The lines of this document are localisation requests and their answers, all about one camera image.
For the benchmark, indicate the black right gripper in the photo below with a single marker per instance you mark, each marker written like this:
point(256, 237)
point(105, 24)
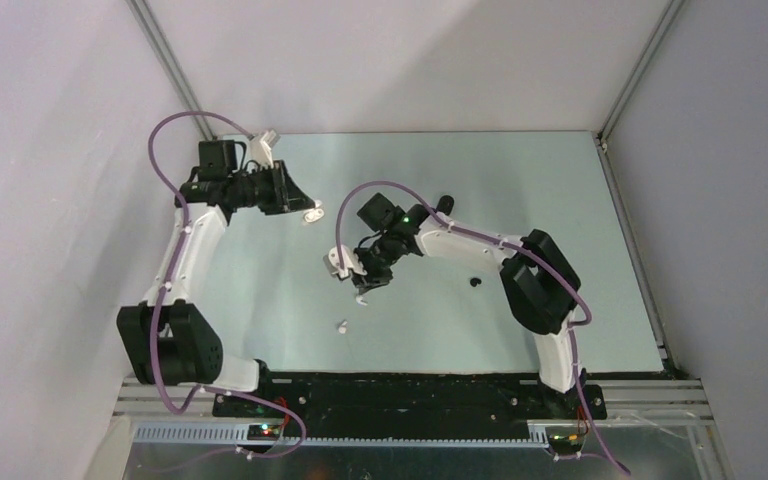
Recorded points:
point(373, 278)

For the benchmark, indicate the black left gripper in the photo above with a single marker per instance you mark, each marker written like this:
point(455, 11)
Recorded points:
point(285, 196)

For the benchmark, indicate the white earbud charging case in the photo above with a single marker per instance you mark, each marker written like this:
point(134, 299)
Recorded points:
point(312, 216)

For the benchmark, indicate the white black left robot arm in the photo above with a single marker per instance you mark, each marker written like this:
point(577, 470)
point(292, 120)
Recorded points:
point(166, 334)

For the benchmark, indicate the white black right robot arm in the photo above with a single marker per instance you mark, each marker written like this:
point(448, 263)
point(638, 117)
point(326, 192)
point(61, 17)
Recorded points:
point(538, 281)

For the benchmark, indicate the black cylindrical cap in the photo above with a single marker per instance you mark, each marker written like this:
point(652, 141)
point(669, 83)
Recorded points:
point(445, 205)

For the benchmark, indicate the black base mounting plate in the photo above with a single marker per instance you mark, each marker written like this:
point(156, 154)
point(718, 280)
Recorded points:
point(425, 407)

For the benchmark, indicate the left controller board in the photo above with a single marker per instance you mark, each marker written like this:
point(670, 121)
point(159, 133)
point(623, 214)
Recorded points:
point(264, 432)

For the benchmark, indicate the controller board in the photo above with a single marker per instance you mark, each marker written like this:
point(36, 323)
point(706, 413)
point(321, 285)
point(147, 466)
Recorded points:
point(570, 441)
point(264, 432)

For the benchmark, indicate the right controller board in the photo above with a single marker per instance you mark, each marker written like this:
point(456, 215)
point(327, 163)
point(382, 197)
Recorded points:
point(570, 441)

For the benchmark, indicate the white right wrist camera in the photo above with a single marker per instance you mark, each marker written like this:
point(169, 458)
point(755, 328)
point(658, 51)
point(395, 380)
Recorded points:
point(343, 264)

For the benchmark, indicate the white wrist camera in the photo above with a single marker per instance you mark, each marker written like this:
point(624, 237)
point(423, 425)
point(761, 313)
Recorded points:
point(260, 148)
point(343, 264)

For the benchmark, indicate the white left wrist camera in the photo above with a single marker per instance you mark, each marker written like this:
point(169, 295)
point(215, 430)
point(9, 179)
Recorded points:
point(260, 148)

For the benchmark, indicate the aluminium frame post left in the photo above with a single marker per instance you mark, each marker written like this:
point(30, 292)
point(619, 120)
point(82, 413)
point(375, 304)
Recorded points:
point(159, 43)

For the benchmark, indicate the aluminium frame post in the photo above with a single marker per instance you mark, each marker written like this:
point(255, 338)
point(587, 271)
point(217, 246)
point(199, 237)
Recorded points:
point(663, 27)
point(159, 43)

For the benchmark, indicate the aluminium front rail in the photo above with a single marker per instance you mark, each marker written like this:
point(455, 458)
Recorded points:
point(215, 417)

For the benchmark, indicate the aluminium frame post right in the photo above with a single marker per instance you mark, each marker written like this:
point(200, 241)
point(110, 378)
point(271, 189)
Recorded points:
point(663, 27)

